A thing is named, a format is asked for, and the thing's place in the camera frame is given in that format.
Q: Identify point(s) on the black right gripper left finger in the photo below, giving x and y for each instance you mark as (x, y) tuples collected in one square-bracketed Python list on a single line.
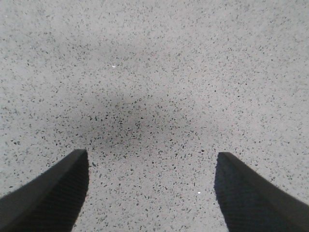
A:
[(52, 201)]

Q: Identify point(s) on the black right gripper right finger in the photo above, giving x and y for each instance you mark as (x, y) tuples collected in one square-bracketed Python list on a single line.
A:
[(250, 203)]

